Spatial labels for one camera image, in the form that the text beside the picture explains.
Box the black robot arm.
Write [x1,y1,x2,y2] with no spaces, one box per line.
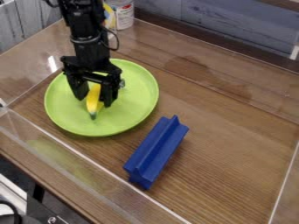
[42,0,122,107]

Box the yellow toy banana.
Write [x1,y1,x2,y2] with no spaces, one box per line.
[86,84,104,120]

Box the white labelled canister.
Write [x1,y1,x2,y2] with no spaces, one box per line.
[105,0,134,31]

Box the black cable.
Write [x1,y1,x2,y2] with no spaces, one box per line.
[0,199,22,224]

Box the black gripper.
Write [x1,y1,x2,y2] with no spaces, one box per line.
[60,56,122,108]

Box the clear acrylic enclosure wall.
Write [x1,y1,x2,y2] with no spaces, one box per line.
[0,21,299,224]

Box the green plate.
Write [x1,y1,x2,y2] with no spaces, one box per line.
[44,59,158,137]

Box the blue cross-shaped block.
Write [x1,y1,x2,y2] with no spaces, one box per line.
[124,115,189,190]

